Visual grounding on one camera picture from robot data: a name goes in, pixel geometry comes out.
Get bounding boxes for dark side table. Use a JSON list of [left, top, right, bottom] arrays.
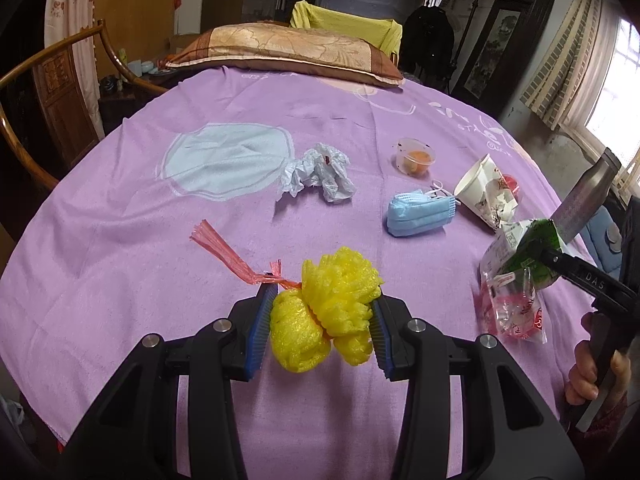
[[97, 47, 173, 133]]

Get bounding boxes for white paper cup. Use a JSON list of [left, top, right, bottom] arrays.
[[454, 154, 522, 233]]

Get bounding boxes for grey metal bottle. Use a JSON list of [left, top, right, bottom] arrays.
[[550, 147, 622, 243]]

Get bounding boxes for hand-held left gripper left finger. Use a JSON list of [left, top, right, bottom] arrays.
[[60, 282, 281, 480]]

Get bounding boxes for crumpled white plastic wrap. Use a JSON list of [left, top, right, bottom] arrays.
[[276, 142, 357, 204]]

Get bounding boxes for clear red printed bag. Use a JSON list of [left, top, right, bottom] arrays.
[[480, 265, 548, 345]]

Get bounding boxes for white framed window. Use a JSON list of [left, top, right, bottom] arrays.
[[565, 10, 640, 186]]

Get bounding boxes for blue cushioned chair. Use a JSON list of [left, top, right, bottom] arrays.
[[582, 205, 626, 273]]

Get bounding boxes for person's right hand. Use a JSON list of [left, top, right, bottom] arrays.
[[565, 341, 599, 407]]

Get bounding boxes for blue face mask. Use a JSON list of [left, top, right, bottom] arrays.
[[385, 180, 458, 238]]

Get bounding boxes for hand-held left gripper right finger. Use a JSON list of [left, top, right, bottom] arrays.
[[369, 296, 586, 480]]

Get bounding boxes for clear plastic cup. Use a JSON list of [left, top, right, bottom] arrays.
[[395, 137, 437, 176]]

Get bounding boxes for red mesh strip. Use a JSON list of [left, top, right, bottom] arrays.
[[189, 219, 303, 291]]

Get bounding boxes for yellow covered chair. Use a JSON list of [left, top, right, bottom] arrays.
[[289, 1, 403, 66]]

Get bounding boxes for checked window curtain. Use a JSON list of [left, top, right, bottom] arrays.
[[520, 0, 623, 131]]

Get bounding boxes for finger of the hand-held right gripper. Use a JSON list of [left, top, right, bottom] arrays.
[[522, 239, 638, 307]]

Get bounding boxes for purple blanket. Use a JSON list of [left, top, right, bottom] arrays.
[[0, 62, 608, 480]]

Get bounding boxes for floral pink curtain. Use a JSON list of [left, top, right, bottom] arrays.
[[44, 0, 106, 141]]

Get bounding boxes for black hanging coat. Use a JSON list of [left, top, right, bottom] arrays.
[[400, 6, 456, 93]]

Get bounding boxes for green white packet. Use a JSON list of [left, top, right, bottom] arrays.
[[480, 217, 568, 291]]

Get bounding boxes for person's right forearm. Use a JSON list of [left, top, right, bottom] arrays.
[[570, 395, 631, 441]]

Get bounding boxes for wooden armchair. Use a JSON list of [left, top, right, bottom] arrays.
[[0, 19, 168, 191]]

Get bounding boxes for yellow foam net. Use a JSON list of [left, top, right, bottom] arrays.
[[270, 246, 383, 373]]

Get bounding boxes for dark framed painting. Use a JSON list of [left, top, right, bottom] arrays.
[[452, 0, 556, 116]]

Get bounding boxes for brown patterned pillow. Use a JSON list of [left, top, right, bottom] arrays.
[[164, 21, 405, 87]]

